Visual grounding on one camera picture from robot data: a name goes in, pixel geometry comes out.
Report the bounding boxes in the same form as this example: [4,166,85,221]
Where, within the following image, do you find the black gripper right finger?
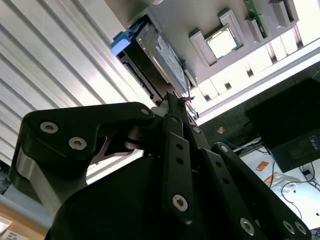
[177,97,313,240]

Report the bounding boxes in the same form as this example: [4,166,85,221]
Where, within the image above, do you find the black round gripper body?
[45,154,241,240]

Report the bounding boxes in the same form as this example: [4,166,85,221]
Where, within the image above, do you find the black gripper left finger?
[9,92,197,226]

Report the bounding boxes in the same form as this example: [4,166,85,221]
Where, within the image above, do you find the hard disk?
[109,18,201,118]

